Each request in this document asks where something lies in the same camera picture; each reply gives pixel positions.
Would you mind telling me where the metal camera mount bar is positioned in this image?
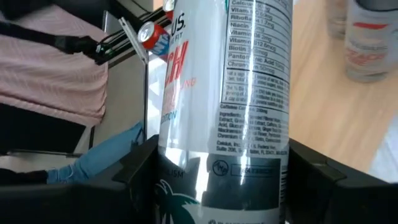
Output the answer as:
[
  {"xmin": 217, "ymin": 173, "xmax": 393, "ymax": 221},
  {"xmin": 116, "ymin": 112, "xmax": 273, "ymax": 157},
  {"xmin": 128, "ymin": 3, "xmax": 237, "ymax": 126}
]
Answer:
[{"xmin": 118, "ymin": 17, "xmax": 149, "ymax": 65}]

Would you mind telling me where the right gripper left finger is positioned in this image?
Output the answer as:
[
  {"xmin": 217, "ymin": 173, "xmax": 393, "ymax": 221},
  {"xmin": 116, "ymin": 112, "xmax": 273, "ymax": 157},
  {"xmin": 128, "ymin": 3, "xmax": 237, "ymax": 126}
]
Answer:
[{"xmin": 111, "ymin": 135, "xmax": 160, "ymax": 224}]

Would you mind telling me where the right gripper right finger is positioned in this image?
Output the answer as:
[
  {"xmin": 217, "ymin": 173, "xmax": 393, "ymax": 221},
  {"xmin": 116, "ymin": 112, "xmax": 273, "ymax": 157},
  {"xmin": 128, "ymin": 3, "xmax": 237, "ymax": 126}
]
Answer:
[{"xmin": 287, "ymin": 138, "xmax": 348, "ymax": 224}]

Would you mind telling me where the black metal table frame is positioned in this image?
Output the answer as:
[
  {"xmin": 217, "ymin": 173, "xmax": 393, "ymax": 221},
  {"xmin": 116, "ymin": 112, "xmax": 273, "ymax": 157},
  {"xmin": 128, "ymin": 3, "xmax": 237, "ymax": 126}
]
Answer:
[{"xmin": 90, "ymin": 7, "xmax": 170, "ymax": 68}]

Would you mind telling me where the person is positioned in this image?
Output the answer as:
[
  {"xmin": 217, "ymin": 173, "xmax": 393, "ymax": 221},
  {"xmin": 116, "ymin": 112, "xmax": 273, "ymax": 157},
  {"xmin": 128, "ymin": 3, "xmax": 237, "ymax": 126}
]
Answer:
[{"xmin": 0, "ymin": 0, "xmax": 147, "ymax": 186}]

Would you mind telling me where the Celsius Peach Vibe can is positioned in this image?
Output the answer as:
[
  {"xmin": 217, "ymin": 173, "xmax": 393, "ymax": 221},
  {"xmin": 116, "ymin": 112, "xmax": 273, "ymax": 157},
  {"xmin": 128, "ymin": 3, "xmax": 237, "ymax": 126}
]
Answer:
[
  {"xmin": 344, "ymin": 0, "xmax": 398, "ymax": 83},
  {"xmin": 157, "ymin": 0, "xmax": 294, "ymax": 224}
]

